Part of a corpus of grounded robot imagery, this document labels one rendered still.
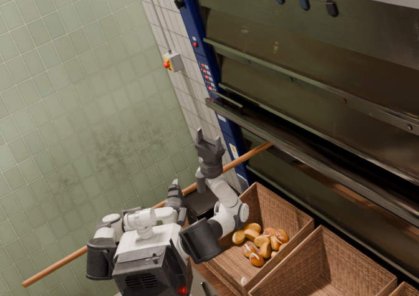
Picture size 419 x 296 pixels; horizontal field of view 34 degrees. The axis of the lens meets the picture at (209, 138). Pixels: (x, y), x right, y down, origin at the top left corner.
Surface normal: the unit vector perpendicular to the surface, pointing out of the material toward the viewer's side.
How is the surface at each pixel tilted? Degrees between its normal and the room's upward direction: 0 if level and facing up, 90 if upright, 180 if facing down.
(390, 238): 70
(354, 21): 90
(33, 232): 90
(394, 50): 90
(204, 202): 0
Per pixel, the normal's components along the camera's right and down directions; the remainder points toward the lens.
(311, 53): -0.89, 0.14
